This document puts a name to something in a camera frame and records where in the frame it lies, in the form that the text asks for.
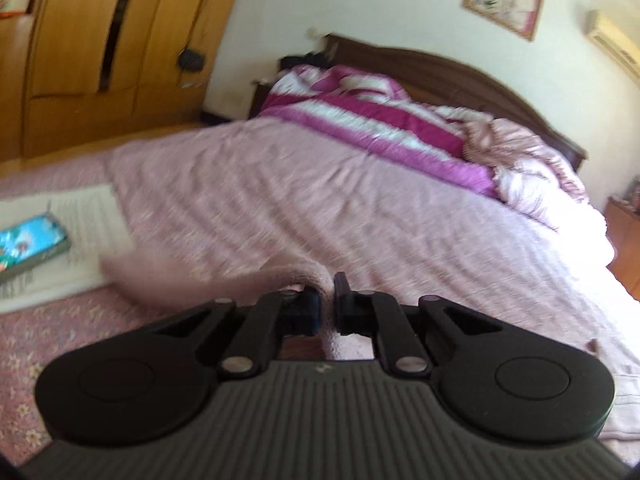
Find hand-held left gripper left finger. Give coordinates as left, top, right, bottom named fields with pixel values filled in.
left=150, top=285, right=323, bottom=379

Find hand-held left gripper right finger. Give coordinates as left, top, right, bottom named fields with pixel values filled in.
left=332, top=272, right=505, bottom=378

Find pink knit garment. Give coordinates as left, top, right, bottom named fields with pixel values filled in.
left=100, top=251, right=381, bottom=362

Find dark clothes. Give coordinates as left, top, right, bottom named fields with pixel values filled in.
left=279, top=51, right=327, bottom=72

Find bed with pink sheet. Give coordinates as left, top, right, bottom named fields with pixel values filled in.
left=0, top=119, right=640, bottom=467

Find magenta white striped blanket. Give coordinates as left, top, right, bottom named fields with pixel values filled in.
left=256, top=63, right=502, bottom=202

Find white cloth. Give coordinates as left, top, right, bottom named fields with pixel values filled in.
left=0, top=184, right=135, bottom=315

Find pale pink quilt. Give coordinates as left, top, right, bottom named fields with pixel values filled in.
left=461, top=109, right=617, bottom=267

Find dark wooden headboard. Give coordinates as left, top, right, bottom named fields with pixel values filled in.
left=320, top=33, right=589, bottom=172

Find wooden dresser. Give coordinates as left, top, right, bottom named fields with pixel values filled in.
left=602, top=196, right=640, bottom=302

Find wooden wardrobe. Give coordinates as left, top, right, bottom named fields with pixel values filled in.
left=0, top=0, right=251, bottom=162

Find white air conditioner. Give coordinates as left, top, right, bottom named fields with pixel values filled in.
left=584, top=9, right=640, bottom=83

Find black charger with cable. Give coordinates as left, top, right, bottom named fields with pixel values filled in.
left=177, top=0, right=207, bottom=75

